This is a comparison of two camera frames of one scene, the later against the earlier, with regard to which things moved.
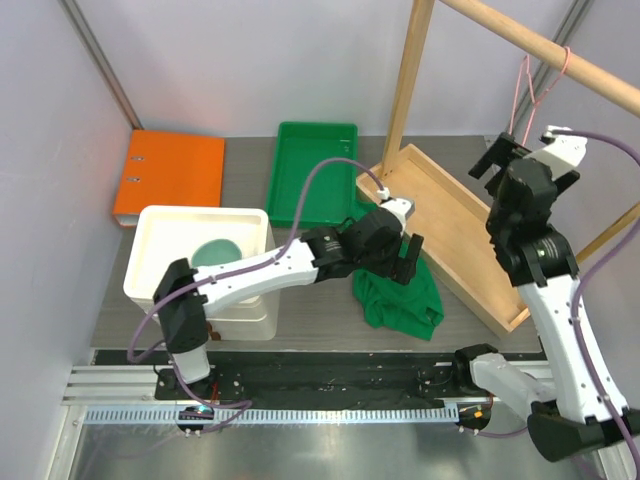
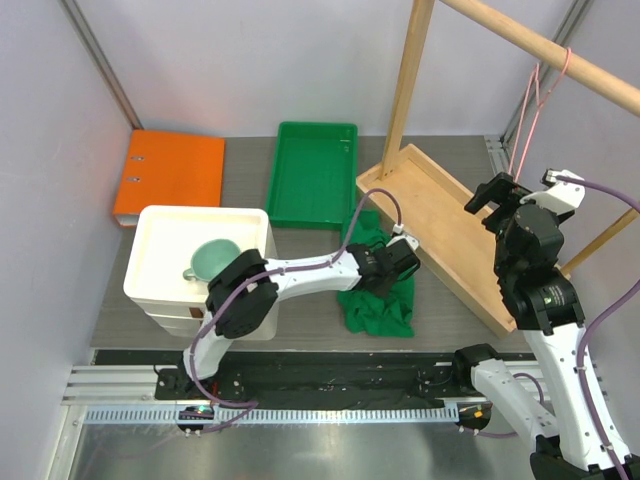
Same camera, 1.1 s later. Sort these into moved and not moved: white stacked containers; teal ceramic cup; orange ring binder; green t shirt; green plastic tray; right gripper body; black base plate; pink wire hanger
Moved: pink wire hanger; right gripper body; green t shirt
Not moved: white stacked containers; black base plate; orange ring binder; teal ceramic cup; green plastic tray
